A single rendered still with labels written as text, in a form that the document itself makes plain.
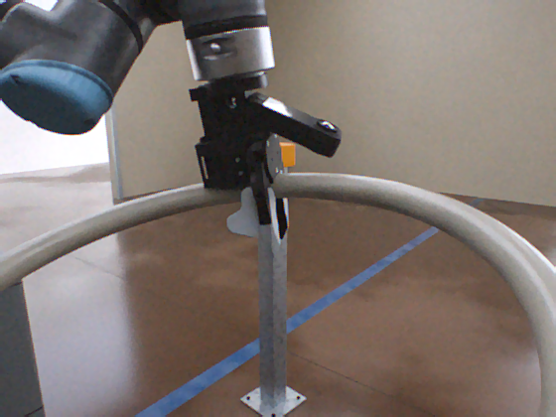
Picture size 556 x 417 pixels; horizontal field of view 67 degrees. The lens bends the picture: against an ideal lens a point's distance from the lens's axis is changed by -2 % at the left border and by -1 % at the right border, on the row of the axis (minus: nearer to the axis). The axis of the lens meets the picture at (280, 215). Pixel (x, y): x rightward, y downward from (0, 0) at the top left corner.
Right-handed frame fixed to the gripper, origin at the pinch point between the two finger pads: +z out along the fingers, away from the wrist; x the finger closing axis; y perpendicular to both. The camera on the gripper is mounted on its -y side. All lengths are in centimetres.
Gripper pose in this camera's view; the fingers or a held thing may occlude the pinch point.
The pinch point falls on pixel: (281, 238)
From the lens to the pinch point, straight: 54.0
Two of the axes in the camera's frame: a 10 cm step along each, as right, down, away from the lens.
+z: 1.5, 9.2, 3.7
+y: -9.7, 0.6, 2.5
